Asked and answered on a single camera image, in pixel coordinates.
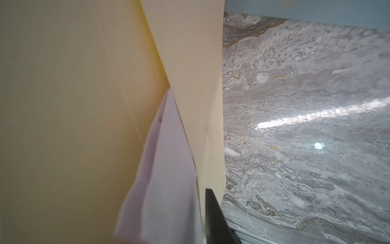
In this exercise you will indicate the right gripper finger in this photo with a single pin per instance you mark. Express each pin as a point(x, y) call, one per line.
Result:
point(217, 229)

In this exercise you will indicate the cream envelope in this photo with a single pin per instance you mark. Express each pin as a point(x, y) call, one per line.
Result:
point(81, 83)

